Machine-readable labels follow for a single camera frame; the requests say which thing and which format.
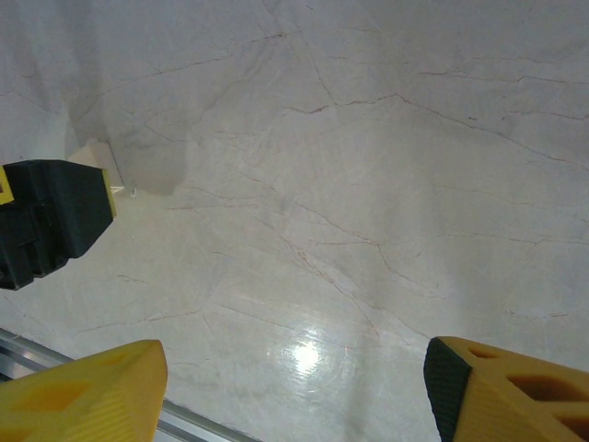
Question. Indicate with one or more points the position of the small white lego brick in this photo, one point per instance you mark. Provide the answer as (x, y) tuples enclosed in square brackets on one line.
[(99, 159)]

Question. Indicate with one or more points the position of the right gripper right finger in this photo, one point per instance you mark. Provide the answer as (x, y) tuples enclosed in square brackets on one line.
[(515, 405)]

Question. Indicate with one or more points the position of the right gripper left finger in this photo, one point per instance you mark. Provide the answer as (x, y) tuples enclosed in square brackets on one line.
[(83, 400)]

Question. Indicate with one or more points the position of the aluminium mounting rail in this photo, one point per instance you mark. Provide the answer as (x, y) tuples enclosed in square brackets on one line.
[(23, 357)]

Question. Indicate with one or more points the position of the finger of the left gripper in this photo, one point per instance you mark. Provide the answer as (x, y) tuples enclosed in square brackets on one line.
[(16, 244), (69, 212)]

